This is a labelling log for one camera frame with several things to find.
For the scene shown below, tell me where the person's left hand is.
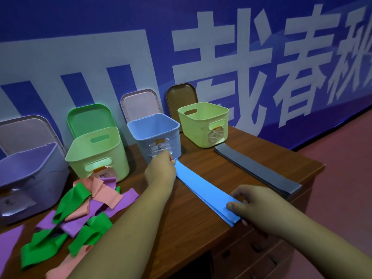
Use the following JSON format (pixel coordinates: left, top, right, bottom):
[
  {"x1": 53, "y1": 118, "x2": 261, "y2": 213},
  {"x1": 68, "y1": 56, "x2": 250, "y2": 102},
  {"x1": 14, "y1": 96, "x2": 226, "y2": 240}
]
[{"x1": 144, "y1": 150, "x2": 177, "y2": 195}]

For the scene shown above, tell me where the person's right hand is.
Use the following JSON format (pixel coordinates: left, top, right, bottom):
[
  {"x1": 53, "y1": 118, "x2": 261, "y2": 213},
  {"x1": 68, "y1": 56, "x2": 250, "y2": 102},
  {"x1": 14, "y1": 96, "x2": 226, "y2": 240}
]
[{"x1": 226, "y1": 184, "x2": 284, "y2": 230}]

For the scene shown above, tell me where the stack of blue elastic bands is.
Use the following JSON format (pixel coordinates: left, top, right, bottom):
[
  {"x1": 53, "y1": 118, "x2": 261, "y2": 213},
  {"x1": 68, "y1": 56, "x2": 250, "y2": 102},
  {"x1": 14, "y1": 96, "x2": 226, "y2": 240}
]
[{"x1": 173, "y1": 158, "x2": 243, "y2": 227}]

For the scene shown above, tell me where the person's left forearm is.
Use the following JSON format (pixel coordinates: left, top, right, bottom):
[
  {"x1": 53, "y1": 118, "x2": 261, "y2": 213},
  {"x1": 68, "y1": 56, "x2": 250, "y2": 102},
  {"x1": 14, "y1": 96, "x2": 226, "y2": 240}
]
[{"x1": 68, "y1": 183, "x2": 175, "y2": 279}]

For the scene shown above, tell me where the person's right forearm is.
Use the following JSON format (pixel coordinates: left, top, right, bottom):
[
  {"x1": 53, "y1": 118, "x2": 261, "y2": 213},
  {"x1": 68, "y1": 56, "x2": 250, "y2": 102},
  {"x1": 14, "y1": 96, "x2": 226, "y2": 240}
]
[{"x1": 262, "y1": 197, "x2": 372, "y2": 279}]

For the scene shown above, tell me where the clear taped paper label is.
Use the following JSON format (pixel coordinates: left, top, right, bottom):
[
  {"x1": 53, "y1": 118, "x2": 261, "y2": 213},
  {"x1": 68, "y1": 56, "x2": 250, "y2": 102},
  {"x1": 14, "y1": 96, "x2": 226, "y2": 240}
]
[
  {"x1": 92, "y1": 166, "x2": 117, "y2": 181},
  {"x1": 207, "y1": 127, "x2": 226, "y2": 145},
  {"x1": 149, "y1": 139, "x2": 172, "y2": 159},
  {"x1": 0, "y1": 188, "x2": 37, "y2": 216}
]

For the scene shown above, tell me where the blue plastic bin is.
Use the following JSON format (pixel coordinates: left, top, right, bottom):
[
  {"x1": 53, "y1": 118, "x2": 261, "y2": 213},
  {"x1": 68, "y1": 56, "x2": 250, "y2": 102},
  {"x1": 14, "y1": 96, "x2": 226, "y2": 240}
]
[{"x1": 127, "y1": 113, "x2": 182, "y2": 165}]

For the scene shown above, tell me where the stack of grey elastic bands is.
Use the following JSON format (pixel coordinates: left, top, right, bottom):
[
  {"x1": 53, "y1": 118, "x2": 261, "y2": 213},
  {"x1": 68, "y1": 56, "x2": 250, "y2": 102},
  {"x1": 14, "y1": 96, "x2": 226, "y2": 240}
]
[{"x1": 214, "y1": 143, "x2": 303, "y2": 200}]

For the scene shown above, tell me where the yellow-green plastic bin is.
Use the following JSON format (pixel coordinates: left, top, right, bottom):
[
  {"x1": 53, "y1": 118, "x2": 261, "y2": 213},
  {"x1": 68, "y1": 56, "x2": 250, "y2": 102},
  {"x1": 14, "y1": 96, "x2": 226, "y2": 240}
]
[{"x1": 177, "y1": 102, "x2": 229, "y2": 148}]

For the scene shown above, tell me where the brown wooden desk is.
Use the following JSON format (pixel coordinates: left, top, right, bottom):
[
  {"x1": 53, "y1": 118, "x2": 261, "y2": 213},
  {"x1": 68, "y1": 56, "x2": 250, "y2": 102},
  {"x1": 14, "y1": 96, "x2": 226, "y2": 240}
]
[{"x1": 0, "y1": 126, "x2": 325, "y2": 279}]

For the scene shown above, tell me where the pink bin lid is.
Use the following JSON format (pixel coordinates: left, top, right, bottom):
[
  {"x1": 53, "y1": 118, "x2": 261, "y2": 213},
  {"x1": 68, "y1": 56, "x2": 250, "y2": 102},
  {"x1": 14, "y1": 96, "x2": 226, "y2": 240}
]
[{"x1": 120, "y1": 89, "x2": 163, "y2": 124}]

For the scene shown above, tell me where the brown bin lid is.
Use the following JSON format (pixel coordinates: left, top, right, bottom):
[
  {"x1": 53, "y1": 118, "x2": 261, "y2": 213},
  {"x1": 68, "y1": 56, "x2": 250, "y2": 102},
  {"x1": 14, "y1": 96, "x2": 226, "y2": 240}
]
[{"x1": 166, "y1": 83, "x2": 199, "y2": 133}]

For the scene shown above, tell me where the light green plastic bin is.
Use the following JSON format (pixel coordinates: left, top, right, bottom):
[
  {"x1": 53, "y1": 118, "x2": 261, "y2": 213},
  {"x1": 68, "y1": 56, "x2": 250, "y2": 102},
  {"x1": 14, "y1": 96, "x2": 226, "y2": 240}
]
[{"x1": 65, "y1": 127, "x2": 130, "y2": 183}]

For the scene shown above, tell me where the green bin lid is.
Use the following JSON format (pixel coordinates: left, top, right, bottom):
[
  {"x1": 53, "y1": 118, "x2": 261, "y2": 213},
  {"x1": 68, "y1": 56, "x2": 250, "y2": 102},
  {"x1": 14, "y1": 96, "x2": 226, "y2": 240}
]
[{"x1": 67, "y1": 103, "x2": 118, "y2": 139}]

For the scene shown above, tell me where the pile of coloured elastic bands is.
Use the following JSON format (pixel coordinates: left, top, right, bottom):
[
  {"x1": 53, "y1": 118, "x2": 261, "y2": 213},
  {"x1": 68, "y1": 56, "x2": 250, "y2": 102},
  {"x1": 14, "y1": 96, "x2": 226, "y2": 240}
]
[{"x1": 0, "y1": 176, "x2": 140, "y2": 279}]

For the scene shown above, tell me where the blue banner with white characters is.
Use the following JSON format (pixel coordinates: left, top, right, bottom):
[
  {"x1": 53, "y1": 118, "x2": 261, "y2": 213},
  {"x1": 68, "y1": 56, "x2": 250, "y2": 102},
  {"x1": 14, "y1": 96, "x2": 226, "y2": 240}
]
[{"x1": 0, "y1": 0, "x2": 372, "y2": 161}]

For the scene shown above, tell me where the purple plastic bin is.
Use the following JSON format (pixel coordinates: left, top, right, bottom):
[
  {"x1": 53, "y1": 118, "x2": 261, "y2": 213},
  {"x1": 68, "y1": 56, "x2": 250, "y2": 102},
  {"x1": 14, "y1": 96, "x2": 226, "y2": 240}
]
[{"x1": 0, "y1": 142, "x2": 70, "y2": 226}]

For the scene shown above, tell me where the pale purple bin lid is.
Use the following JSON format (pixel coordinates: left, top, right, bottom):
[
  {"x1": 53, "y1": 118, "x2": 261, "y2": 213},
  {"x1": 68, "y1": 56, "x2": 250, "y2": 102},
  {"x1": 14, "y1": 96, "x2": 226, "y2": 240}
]
[{"x1": 0, "y1": 115, "x2": 66, "y2": 160}]

